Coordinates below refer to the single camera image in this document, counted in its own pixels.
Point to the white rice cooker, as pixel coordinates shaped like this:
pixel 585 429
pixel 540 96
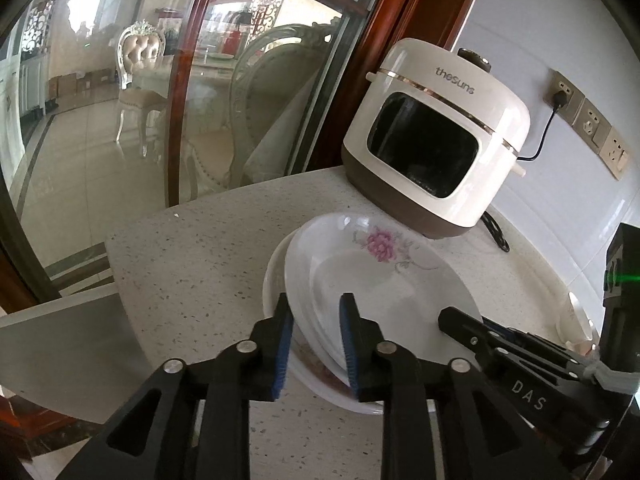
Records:
pixel 450 90

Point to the large floral plate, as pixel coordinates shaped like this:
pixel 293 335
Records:
pixel 400 300

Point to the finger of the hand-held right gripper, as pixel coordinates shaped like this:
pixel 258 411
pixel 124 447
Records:
pixel 460 325
pixel 540 342

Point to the white ornate chair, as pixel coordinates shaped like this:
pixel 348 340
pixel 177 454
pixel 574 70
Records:
pixel 137 55

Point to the glass sliding door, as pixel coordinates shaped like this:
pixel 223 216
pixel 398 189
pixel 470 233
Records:
pixel 100 185

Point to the plain white bowl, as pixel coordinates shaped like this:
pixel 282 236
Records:
pixel 580 320

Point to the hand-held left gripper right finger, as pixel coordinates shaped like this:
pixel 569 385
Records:
pixel 348 350

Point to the white ledge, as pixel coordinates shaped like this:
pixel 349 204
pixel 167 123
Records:
pixel 65 350

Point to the medium floral plate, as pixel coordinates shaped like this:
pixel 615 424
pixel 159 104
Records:
pixel 316 386

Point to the dining table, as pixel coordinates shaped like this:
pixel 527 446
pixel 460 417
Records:
pixel 200 67

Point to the black power plug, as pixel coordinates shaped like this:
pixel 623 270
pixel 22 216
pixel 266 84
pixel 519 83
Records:
pixel 559 96

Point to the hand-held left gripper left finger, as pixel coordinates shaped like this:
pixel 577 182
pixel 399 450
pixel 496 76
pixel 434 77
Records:
pixel 282 350

